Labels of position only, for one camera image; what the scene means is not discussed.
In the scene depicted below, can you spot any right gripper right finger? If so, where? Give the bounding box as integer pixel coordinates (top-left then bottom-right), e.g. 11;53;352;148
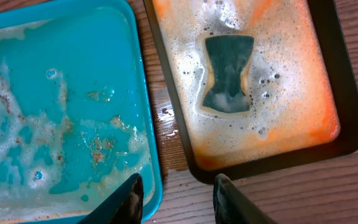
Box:
213;174;277;224

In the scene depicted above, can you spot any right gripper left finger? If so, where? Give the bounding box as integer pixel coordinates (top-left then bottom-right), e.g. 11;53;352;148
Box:
78;173;144;224

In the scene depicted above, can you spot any green yellow sponge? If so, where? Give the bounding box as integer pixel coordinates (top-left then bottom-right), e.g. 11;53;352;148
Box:
203;35;254;114

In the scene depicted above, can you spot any teal plastic tray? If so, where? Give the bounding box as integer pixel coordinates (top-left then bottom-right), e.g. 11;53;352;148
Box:
0;1;162;223

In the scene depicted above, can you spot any black tray with orange liner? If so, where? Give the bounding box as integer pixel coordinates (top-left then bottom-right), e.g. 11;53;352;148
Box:
145;0;358;184

